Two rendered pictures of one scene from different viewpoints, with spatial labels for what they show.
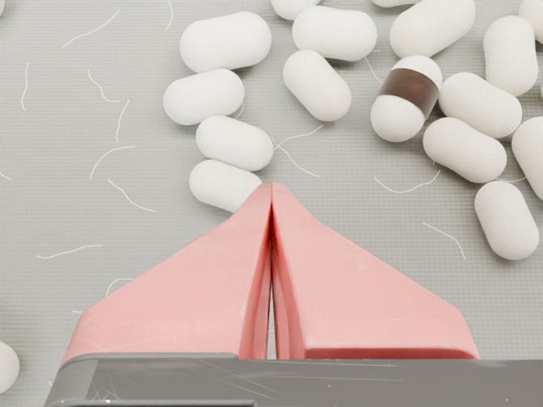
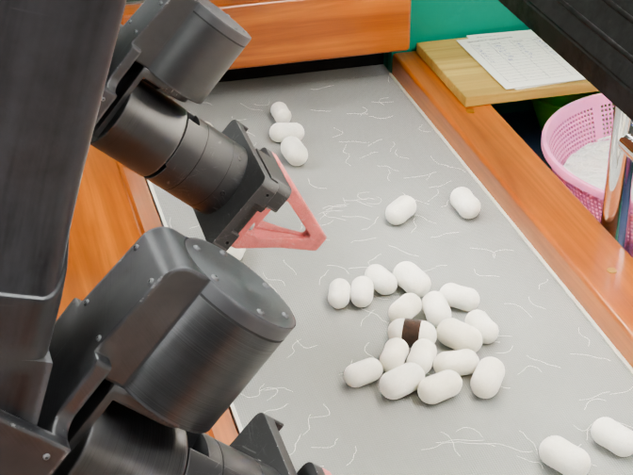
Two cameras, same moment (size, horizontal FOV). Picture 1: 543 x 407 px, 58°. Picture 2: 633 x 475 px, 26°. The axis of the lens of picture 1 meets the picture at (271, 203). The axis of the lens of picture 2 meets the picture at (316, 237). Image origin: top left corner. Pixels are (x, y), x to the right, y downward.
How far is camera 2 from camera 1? 0.98 m
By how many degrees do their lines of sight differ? 57
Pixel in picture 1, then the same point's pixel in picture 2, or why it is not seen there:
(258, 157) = (356, 292)
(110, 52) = (394, 258)
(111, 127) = (354, 266)
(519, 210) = (366, 363)
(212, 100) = (377, 275)
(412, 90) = (410, 321)
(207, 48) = (400, 267)
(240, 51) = (406, 277)
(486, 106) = (415, 348)
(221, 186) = (336, 284)
